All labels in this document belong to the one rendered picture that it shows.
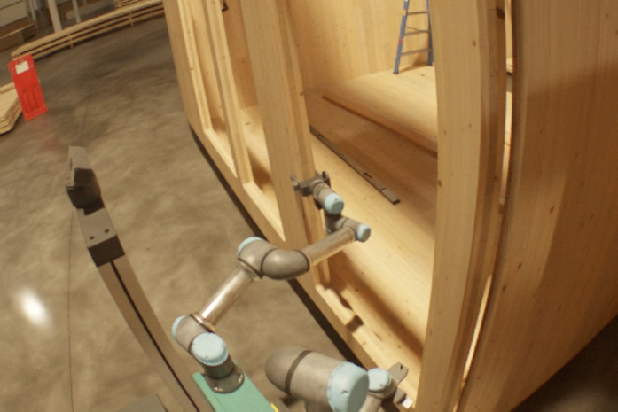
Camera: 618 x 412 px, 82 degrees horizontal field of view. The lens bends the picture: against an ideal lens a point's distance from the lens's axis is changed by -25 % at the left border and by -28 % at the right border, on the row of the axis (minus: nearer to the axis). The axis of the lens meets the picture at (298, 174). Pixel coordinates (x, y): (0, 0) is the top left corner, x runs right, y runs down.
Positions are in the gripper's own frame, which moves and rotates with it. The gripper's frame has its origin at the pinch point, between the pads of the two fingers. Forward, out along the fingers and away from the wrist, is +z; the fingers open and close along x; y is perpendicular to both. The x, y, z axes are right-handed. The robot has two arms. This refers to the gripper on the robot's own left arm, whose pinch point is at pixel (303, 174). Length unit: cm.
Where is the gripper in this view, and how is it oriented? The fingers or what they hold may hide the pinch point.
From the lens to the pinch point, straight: 211.3
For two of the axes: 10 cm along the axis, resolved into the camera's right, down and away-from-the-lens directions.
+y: -1.4, -8.6, -4.9
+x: -9.0, 3.2, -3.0
